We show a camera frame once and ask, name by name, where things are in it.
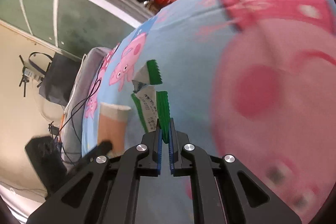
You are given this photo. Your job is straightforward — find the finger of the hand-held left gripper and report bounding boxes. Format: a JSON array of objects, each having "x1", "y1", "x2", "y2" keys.
[{"x1": 79, "y1": 140, "x2": 114, "y2": 168}]

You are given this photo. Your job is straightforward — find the blue cartoon pig printed blanket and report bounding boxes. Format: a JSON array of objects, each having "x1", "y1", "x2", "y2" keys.
[{"x1": 81, "y1": 0, "x2": 336, "y2": 224}]

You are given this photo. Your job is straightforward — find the black cable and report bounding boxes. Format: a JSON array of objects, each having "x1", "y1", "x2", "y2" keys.
[{"x1": 49, "y1": 77, "x2": 103, "y2": 163}]

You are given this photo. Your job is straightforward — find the white power strip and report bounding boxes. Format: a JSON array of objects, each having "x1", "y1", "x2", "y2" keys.
[{"x1": 23, "y1": 68, "x2": 40, "y2": 81}]

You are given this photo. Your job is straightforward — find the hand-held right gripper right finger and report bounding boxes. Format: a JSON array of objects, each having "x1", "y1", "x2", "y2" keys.
[{"x1": 168, "y1": 118, "x2": 302, "y2": 224}]

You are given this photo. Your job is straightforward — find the green sliding door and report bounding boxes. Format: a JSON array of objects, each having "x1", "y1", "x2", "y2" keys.
[{"x1": 0, "y1": 0, "x2": 137, "y2": 60}]

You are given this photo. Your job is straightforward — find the white wrapper with green edges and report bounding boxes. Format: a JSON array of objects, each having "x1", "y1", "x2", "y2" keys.
[{"x1": 131, "y1": 60, "x2": 171, "y2": 144}]

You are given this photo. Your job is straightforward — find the grey cloth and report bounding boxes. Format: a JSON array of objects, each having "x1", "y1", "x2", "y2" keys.
[{"x1": 59, "y1": 47, "x2": 113, "y2": 169}]

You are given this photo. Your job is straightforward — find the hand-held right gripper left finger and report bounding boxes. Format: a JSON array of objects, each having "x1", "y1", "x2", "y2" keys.
[{"x1": 26, "y1": 118, "x2": 163, "y2": 224}]

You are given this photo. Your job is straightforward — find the dark tote bag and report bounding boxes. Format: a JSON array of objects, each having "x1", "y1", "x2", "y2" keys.
[{"x1": 29, "y1": 52, "x2": 82, "y2": 107}]

